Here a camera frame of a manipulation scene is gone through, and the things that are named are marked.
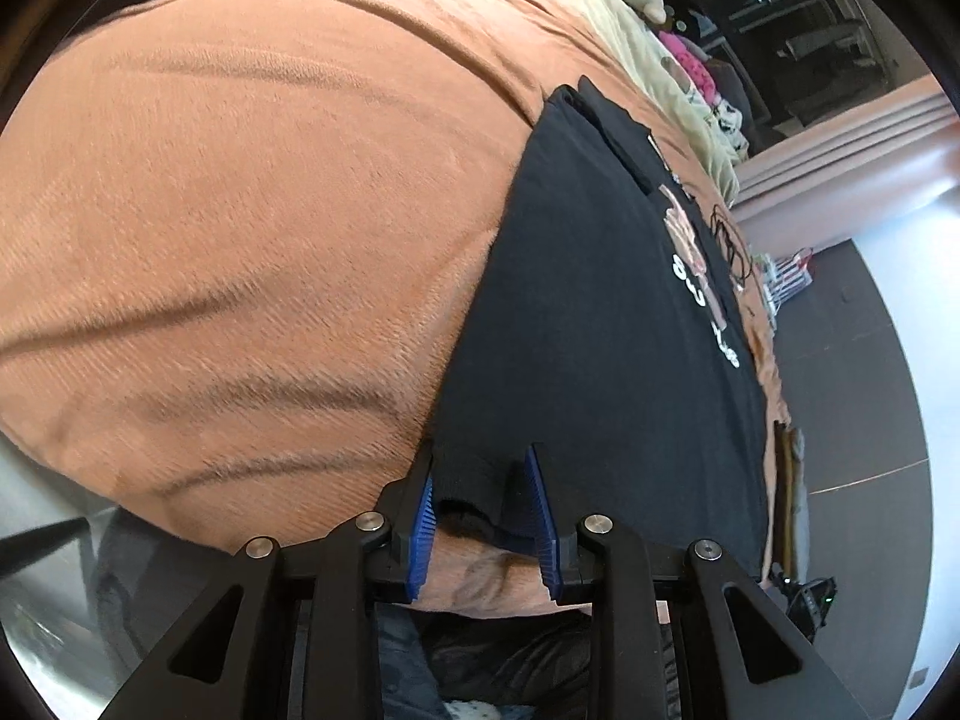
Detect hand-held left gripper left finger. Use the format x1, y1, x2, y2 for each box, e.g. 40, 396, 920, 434
97, 441, 437, 720

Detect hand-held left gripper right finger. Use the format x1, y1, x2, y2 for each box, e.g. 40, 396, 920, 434
525, 442, 871, 720

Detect black bear print t-shirt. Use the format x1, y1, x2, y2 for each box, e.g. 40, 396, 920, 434
431, 75, 773, 586

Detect grey folded garment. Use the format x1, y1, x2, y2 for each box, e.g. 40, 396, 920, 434
787, 427, 809, 548

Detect brown folded garment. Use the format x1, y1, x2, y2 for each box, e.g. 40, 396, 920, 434
772, 420, 792, 567

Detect black paw print cloth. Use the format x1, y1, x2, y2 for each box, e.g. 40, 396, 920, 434
420, 611, 597, 720

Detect striped gift bag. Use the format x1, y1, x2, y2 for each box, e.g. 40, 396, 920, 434
765, 247, 815, 308

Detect brown blanket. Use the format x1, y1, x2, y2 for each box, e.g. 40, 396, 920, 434
0, 0, 796, 616

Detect beige blanket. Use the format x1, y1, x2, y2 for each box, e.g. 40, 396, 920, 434
562, 0, 743, 203

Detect pink curtain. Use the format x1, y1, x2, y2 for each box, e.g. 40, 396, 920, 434
739, 75, 960, 241

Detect black and white plush toy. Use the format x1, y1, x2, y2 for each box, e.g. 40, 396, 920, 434
705, 97, 751, 158

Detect pink cloth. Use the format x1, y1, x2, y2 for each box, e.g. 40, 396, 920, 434
660, 30, 721, 102

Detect thin black cable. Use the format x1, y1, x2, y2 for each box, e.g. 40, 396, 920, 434
709, 202, 755, 293

